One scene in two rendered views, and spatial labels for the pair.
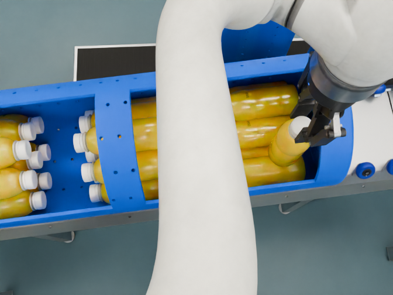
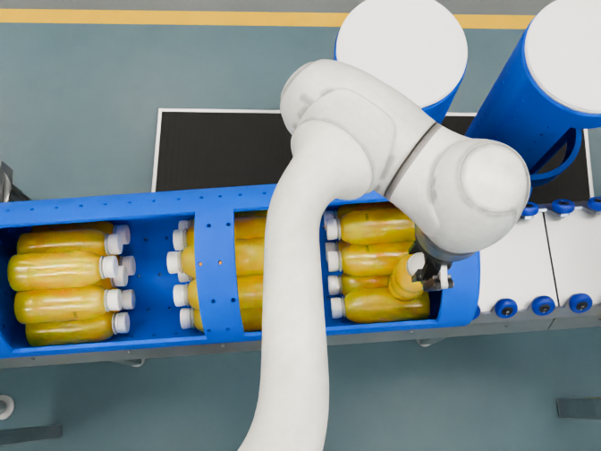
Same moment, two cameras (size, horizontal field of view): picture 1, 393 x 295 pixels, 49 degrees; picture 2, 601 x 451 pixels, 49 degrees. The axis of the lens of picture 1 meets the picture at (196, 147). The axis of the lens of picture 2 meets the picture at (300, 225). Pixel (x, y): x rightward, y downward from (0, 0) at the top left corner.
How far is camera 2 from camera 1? 32 cm
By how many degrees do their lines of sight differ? 2
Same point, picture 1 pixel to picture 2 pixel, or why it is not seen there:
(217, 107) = (308, 294)
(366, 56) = (449, 237)
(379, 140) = (528, 271)
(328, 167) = (451, 308)
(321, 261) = (468, 412)
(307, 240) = (451, 383)
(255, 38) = not seen: hidden behind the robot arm
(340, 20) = (426, 208)
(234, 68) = not seen: hidden behind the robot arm
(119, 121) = (221, 245)
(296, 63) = not seen: hidden behind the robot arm
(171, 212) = (269, 374)
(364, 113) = (512, 237)
